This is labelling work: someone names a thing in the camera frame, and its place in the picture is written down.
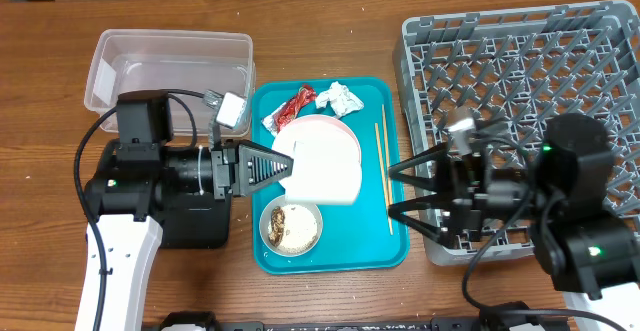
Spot clear plastic bin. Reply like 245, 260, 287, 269
84, 29, 256, 115

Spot grey dishwasher rack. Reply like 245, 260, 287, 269
392, 0, 640, 267

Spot crumpled white napkin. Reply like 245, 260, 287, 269
315, 81, 364, 118

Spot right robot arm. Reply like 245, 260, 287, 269
388, 114, 639, 330

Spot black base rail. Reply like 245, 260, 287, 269
144, 300, 571, 331

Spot white cup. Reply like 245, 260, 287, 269
284, 138, 362, 206

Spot brown food scrap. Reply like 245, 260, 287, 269
269, 207, 286, 247

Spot teal serving tray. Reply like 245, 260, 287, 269
252, 76, 410, 275

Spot pink round plate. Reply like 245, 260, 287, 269
272, 115, 361, 188

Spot red snack wrapper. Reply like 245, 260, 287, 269
261, 84, 317, 136

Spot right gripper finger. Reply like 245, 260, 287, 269
388, 143, 450, 191
387, 193, 449, 245

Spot small grey bowl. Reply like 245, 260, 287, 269
258, 195, 323, 257

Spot black rectangular tray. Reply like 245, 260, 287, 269
154, 193, 231, 249

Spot left wooden chopstick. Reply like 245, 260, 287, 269
374, 123, 394, 236

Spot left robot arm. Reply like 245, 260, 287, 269
73, 89, 294, 330

